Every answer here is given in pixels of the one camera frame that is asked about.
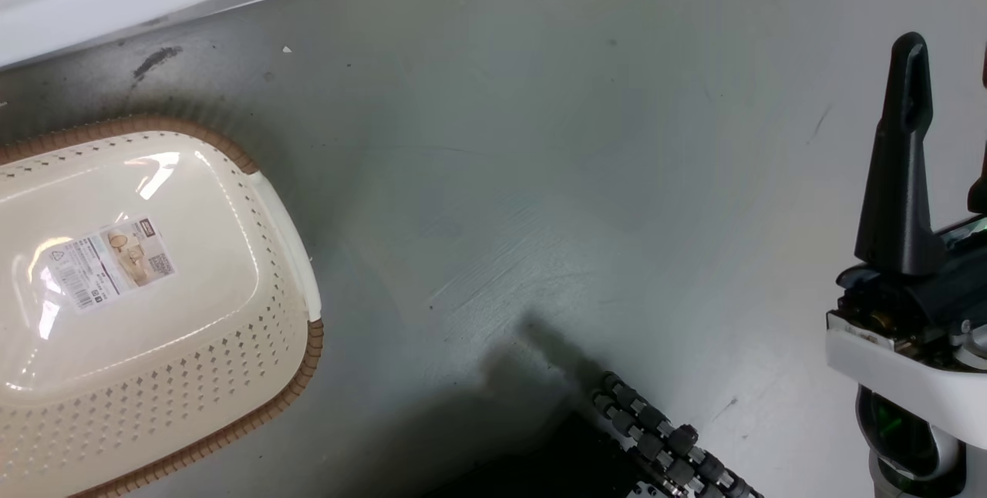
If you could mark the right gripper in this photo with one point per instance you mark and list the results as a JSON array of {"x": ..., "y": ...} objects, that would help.
[{"x": 902, "y": 355}]

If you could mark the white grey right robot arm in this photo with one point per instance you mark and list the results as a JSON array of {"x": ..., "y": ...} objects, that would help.
[{"x": 910, "y": 444}]

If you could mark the cream perforated laundry basket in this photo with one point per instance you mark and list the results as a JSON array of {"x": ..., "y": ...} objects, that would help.
[{"x": 193, "y": 344}]

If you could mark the printed product label sticker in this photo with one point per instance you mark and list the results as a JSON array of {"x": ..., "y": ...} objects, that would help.
[{"x": 112, "y": 262}]

